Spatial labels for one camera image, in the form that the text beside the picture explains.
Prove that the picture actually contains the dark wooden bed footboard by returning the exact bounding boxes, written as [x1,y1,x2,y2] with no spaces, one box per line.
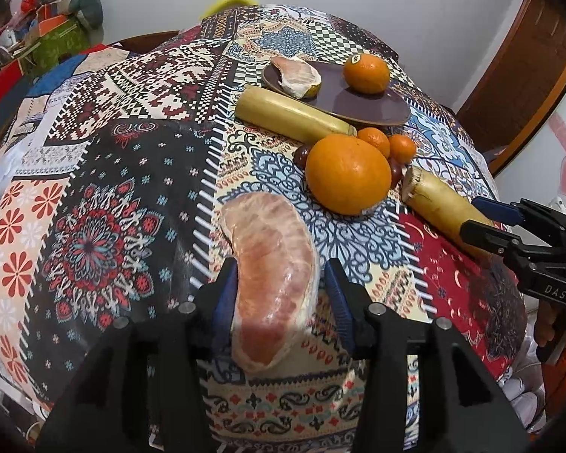
[118,31,185,55]

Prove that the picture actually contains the dark brown plate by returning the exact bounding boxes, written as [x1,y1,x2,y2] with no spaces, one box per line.
[263,60,412,127]

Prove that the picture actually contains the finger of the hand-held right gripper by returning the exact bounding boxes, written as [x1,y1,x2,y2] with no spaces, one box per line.
[460,219,555,270]
[471,197,566,237]

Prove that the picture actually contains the orange with sticker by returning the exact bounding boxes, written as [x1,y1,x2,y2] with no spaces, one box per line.
[343,53,391,95]

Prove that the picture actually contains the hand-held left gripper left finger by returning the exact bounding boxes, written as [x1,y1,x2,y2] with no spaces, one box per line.
[35,259,239,453]

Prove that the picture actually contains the patterned patchwork blanket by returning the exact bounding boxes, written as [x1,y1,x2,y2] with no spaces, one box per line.
[0,4,545,453]

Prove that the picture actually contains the small tangerine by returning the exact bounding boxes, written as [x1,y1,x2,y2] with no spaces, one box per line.
[356,127,391,159]
[388,134,417,163]

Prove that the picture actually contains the yellow sugarcane piece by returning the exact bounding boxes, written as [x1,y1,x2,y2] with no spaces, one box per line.
[402,166,498,260]
[234,86,358,146]

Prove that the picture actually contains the large orange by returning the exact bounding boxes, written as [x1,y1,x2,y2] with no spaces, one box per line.
[305,134,392,216]

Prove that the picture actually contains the pomelo segment with white pith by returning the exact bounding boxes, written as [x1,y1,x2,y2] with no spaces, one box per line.
[270,55,322,100]

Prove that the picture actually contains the orange box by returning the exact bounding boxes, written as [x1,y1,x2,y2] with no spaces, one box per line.
[35,12,74,36]

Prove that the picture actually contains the green bag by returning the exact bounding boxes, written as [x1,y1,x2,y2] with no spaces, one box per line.
[26,19,92,74]

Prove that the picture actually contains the white shoe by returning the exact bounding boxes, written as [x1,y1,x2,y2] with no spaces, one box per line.
[502,377,538,397]
[509,391,541,423]

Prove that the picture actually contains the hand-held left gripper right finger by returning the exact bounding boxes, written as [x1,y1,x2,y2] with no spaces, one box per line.
[325,259,531,453]

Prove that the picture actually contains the person's right hand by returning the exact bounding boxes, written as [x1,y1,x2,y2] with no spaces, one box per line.
[533,299,555,347]

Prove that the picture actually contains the peeled pink pomelo segment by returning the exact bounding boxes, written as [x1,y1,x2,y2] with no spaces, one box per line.
[218,192,321,373]

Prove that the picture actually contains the yellow foam tube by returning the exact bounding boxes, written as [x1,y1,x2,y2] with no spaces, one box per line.
[203,0,258,17]

